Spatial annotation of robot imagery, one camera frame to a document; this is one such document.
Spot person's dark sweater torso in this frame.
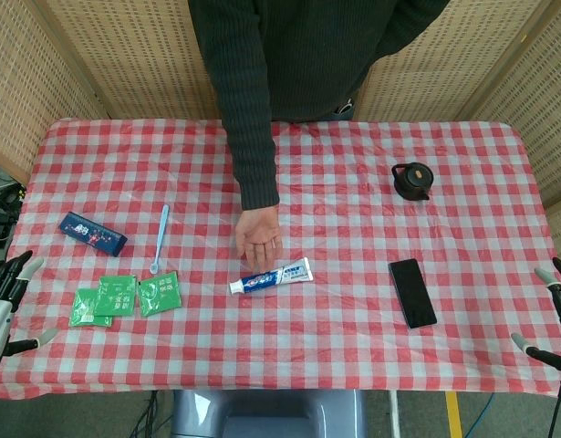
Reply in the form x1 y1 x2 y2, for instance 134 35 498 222
252 0 452 123

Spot green sachet with white emblem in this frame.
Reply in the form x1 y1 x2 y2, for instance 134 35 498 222
137 270 182 318

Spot black cables under table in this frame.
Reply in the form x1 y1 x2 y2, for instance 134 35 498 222
132 391 174 438

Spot light blue toothbrush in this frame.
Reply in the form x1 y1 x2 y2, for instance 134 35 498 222
150 203 171 275

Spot small black teapot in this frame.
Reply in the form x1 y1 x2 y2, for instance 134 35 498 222
390 162 434 202

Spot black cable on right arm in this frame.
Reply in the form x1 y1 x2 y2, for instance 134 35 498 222
547 379 561 438

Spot dark blue printed box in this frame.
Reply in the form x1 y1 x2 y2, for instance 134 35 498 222
58 211 129 257

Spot black smartphone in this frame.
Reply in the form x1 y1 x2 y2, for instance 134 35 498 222
388 257 439 329

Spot blue and white toothpaste tube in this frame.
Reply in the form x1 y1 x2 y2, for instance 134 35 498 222
228 256 314 296

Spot white table leg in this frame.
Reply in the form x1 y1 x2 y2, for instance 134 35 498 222
388 391 401 438

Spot person's bare hand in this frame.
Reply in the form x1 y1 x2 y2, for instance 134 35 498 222
234 204 284 269

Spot green sachet with white text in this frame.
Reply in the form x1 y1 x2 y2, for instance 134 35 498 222
94 275 138 318

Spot black floor cable tangle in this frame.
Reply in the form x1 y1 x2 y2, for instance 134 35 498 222
0 180 26 250

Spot green sachet with barcode label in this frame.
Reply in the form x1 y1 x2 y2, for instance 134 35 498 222
68 287 113 329

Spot blue floor cable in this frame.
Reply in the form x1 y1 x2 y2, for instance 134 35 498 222
472 391 496 438

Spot red white checkered tablecloth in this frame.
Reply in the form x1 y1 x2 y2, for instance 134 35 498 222
0 118 561 402

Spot woven bamboo screen panel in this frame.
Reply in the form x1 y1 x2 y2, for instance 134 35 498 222
462 0 561 256
355 0 544 122
0 0 110 186
36 0 223 120

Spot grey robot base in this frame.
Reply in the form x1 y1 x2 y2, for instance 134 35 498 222
172 390 368 438

